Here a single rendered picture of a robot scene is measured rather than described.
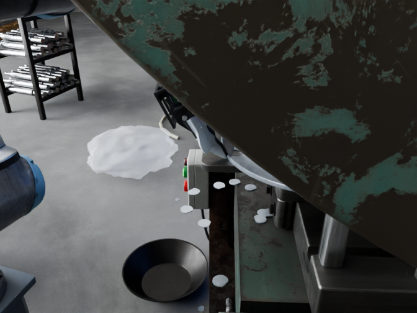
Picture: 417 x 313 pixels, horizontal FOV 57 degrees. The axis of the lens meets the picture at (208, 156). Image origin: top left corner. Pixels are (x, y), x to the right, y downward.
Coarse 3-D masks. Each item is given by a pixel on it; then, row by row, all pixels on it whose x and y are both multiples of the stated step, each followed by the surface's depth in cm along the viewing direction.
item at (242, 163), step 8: (232, 160) 56; (240, 160) 57; (248, 160) 57; (240, 168) 54; (248, 168) 55; (256, 168) 55; (256, 176) 52; (264, 176) 53; (272, 176) 53; (272, 184) 51; (280, 184) 50
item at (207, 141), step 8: (192, 120) 53; (200, 120) 55; (192, 128) 55; (200, 128) 55; (208, 128) 56; (200, 136) 53; (208, 136) 56; (200, 144) 52; (208, 144) 55; (216, 144) 57; (216, 152) 57; (224, 152) 57
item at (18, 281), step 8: (8, 272) 82; (16, 272) 82; (8, 280) 80; (16, 280) 80; (24, 280) 80; (32, 280) 81; (8, 288) 78; (16, 288) 78; (24, 288) 79; (8, 296) 77; (16, 296) 77; (0, 304) 75; (8, 304) 75; (16, 304) 79; (24, 304) 82; (0, 312) 73; (8, 312) 77; (16, 312) 79; (24, 312) 81
